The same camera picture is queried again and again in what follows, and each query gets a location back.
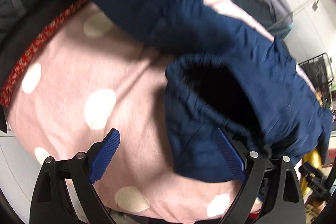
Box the navy blue jacket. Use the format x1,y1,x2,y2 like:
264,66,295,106
91,0,332,182

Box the red patterned fabric strip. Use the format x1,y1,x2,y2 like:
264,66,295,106
1,0,88,106

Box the black wire rack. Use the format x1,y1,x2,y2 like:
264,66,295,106
298,52,334,108

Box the white wall lamp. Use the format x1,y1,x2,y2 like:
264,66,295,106
291,0,331,16

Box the dark grey garment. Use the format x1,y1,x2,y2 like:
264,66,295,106
0,0,85,134

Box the pink polka dot bedsheet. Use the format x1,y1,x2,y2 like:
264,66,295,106
4,0,317,224

